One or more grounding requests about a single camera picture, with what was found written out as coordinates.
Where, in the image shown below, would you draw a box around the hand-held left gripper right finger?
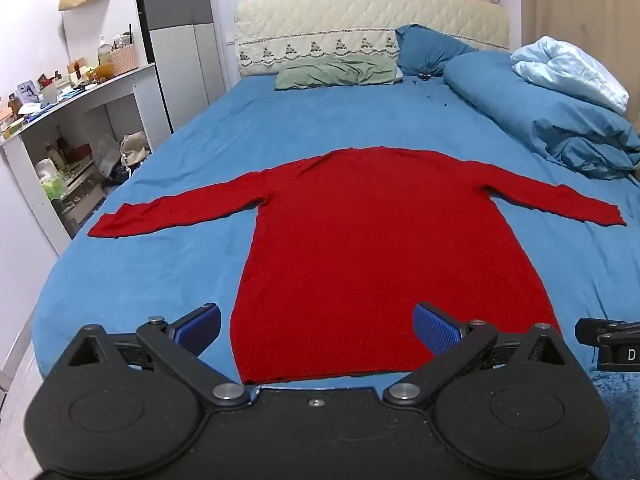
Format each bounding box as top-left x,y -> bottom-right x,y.
384,302 -> 571,408

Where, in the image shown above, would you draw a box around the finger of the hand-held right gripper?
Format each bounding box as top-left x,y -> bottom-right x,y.
575,317 -> 626,346

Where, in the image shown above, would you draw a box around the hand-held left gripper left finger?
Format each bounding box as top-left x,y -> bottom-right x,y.
66,303 -> 251,408

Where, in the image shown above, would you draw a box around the red knit sweater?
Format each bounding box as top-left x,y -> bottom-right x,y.
88,146 -> 627,386

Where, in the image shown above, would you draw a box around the blue shaggy rug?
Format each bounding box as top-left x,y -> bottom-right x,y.
590,367 -> 640,480

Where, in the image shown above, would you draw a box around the white tote bag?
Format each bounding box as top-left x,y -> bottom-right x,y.
120,131 -> 152,167

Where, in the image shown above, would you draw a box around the green tissue pack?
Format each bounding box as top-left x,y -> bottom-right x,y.
35,158 -> 67,202

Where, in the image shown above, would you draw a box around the bottles under desk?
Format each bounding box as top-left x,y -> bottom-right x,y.
45,137 -> 94,167

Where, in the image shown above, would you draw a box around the bed with blue sheet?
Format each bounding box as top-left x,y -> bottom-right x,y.
32,74 -> 640,396

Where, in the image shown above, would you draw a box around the blue duvet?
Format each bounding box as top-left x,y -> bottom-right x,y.
444,51 -> 640,181

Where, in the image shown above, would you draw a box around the white desk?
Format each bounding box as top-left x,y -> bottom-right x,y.
0,62 -> 173,256

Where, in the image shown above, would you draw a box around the light blue blanket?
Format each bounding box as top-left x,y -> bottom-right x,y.
511,36 -> 630,114

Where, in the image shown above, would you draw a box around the grey and white wardrobe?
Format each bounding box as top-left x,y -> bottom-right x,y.
137,0 -> 228,133

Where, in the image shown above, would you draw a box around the orange plush toy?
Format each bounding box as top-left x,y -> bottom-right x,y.
86,62 -> 117,84

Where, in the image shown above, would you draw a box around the green pillow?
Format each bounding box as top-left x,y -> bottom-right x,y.
274,55 -> 398,91

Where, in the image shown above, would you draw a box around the woven basket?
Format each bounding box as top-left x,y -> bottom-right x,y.
110,42 -> 139,77

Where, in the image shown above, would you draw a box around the pile of desk clutter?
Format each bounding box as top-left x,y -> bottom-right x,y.
0,72 -> 101,139

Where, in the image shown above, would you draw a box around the blue pillow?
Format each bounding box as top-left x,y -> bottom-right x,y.
395,24 -> 478,78

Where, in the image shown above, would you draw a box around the cream quilted headboard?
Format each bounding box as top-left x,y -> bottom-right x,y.
234,0 -> 511,78

